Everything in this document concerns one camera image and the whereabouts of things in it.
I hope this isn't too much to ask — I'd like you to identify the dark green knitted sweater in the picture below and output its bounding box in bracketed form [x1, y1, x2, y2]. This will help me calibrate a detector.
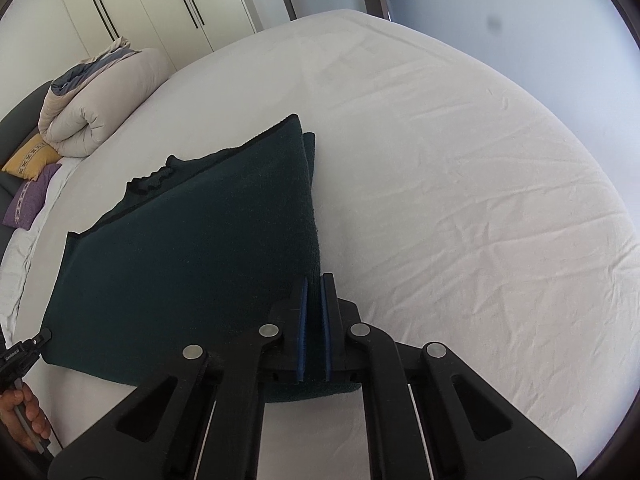
[40, 112, 362, 404]

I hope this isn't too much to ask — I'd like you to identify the left hand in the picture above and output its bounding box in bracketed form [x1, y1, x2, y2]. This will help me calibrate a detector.
[1, 384, 52, 452]

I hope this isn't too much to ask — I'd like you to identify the white pillow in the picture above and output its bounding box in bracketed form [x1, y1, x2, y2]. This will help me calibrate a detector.
[1, 157, 81, 325]

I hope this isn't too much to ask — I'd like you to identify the purple patterned cushion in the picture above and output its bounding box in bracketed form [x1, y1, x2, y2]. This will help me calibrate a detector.
[2, 164, 62, 231]

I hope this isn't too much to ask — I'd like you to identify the yellow patterned cushion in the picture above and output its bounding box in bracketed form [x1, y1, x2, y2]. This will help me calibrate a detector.
[1, 133, 62, 181]

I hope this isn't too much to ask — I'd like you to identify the white bed sheet mattress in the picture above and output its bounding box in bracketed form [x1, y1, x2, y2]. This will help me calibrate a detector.
[14, 10, 639, 470]

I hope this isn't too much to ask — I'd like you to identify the dark grey upholstered headboard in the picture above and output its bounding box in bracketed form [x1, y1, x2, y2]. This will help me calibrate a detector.
[0, 79, 53, 252]

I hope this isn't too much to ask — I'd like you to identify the rolled beige duvet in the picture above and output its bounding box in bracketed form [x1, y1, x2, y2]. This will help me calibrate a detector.
[38, 37, 174, 158]

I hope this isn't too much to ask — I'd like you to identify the cream wardrobe with black handles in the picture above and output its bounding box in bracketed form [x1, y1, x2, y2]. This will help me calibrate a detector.
[63, 0, 257, 70]

